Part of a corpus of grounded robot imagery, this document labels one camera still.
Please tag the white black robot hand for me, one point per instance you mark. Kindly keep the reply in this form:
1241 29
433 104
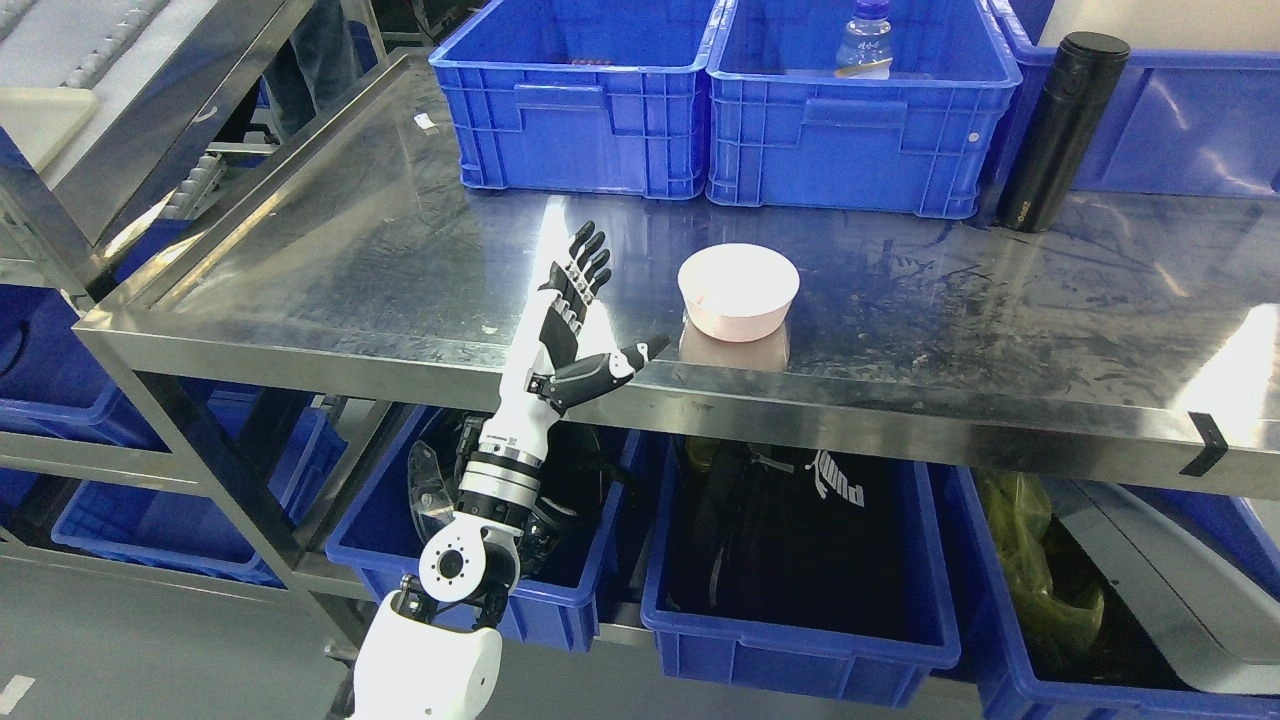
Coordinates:
545 375

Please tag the pink ikea bowl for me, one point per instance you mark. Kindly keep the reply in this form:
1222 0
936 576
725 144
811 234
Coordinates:
738 292

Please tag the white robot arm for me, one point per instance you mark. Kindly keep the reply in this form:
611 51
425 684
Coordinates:
433 649

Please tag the blue crate top middle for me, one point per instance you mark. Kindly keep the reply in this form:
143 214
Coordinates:
786 131

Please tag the blue crate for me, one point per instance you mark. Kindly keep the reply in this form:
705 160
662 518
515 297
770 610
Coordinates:
1180 122
786 131
583 96

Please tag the stainless steel shelf rack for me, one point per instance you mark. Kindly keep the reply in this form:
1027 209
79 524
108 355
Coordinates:
173 73

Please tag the black helmet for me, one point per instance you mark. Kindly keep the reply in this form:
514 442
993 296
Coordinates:
540 500

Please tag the blue bin with helmet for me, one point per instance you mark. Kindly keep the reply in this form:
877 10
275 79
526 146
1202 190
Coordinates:
559 599

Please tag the black bag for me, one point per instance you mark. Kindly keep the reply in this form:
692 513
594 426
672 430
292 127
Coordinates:
787 535

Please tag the blue bin with black bag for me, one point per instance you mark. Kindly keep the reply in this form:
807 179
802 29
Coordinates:
884 669

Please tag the blue crate top left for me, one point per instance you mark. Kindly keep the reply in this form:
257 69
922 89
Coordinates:
583 96

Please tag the clear water bottle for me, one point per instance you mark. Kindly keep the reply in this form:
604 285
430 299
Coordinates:
866 51

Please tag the blue bin with yellow bag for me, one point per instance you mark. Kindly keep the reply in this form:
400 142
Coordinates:
995 655

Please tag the stainless steel table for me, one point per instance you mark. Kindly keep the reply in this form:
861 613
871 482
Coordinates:
1136 342

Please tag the black thermos bottle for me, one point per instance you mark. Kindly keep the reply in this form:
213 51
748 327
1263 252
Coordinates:
1081 81

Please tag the blue crate top right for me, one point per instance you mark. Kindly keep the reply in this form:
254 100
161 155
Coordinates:
1180 122

